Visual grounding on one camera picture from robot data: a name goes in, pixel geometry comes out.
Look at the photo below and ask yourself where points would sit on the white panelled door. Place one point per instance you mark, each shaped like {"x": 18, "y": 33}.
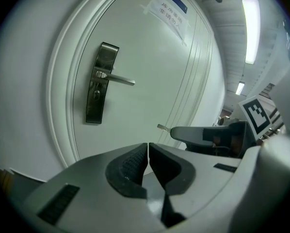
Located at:
{"x": 147, "y": 93}

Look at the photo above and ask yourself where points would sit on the ceiling light panel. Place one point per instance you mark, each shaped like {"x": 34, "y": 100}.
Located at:
{"x": 251, "y": 30}
{"x": 240, "y": 88}

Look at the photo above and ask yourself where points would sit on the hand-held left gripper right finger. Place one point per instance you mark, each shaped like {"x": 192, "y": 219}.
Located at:
{"x": 208, "y": 190}

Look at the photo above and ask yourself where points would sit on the white paper sign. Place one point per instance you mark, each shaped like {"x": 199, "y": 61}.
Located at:
{"x": 166, "y": 16}

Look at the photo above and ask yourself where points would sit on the white door frame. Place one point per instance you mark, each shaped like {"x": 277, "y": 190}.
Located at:
{"x": 60, "y": 81}

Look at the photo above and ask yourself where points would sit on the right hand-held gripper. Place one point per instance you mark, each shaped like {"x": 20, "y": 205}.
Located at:
{"x": 255, "y": 115}

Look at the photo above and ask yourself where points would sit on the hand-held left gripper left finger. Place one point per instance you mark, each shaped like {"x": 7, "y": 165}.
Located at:
{"x": 91, "y": 190}

